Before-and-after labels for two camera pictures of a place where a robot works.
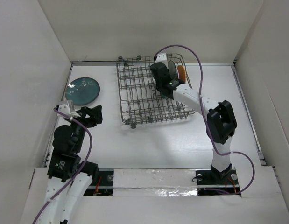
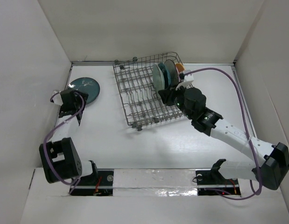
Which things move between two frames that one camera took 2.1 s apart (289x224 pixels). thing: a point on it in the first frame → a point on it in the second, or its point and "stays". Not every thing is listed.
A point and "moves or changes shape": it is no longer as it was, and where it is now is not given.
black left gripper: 95,116 → 78,98
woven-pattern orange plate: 182,73 moves or changes shape
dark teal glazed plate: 82,91 stays
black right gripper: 167,70 → 167,95
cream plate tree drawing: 172,69 stays
